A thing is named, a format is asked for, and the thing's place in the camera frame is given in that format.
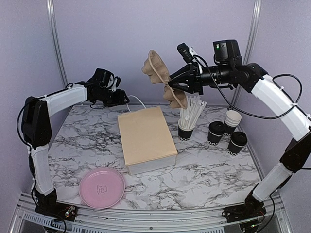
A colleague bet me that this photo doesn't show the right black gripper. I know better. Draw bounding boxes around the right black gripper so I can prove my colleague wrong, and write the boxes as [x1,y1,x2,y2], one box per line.
[168,61,233,94]

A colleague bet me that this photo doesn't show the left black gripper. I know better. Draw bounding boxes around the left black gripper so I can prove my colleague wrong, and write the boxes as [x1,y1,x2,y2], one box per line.
[95,87,130,107]

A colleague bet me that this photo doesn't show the brown cardboard cup carrier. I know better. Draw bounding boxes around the brown cardboard cup carrier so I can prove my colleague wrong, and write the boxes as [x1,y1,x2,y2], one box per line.
[141,50,188,109]

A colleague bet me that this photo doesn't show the brown paper bag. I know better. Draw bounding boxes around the brown paper bag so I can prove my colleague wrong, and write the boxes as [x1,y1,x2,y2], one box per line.
[118,96,178,176]

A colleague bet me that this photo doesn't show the black paper coffee cup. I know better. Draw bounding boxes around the black paper coffee cup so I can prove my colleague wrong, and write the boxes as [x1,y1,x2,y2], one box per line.
[207,130,223,146]
[227,143,244,156]

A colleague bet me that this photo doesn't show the black coffee cup lid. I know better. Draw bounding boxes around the black coffee cup lid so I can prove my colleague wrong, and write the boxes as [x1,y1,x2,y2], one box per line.
[208,121,225,135]

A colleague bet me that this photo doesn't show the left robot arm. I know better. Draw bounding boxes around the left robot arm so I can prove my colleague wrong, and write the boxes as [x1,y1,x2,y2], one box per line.
[17,68,130,216]

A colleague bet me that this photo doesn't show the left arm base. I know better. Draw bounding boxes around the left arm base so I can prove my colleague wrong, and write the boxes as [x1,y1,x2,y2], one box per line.
[34,189,77,222]

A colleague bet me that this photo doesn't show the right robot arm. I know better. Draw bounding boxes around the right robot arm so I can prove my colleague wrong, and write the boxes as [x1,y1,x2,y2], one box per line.
[169,39,311,217]

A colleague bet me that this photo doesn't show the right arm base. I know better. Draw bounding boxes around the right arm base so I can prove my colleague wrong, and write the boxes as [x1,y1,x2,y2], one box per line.
[222,191,267,223]

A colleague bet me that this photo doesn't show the bundle of white straws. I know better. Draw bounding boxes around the bundle of white straws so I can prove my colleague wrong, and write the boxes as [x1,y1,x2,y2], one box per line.
[179,96,207,129]

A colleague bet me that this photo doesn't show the black cup holding straws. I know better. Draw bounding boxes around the black cup holding straws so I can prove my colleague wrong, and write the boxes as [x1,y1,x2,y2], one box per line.
[178,119,194,141]

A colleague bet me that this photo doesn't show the stack of paper cups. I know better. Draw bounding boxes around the stack of paper cups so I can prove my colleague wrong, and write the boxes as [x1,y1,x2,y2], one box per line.
[224,110,242,136]

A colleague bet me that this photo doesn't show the pink plate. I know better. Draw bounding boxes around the pink plate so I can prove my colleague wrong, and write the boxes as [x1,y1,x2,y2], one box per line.
[79,167,125,209]

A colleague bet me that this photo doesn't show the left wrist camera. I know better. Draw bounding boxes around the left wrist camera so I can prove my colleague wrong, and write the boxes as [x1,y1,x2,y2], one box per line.
[108,75,121,92]

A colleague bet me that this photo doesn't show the right aluminium frame post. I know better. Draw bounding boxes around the right aluminium frame post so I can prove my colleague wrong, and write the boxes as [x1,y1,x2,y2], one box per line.
[229,0,263,109]

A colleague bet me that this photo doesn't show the aluminium frame post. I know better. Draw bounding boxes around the aluminium frame post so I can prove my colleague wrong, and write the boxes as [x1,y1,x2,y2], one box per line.
[46,0,68,86]
[229,0,263,109]

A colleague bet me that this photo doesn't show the left aluminium frame post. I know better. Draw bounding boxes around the left aluminium frame post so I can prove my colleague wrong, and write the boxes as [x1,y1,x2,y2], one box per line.
[46,0,68,86]

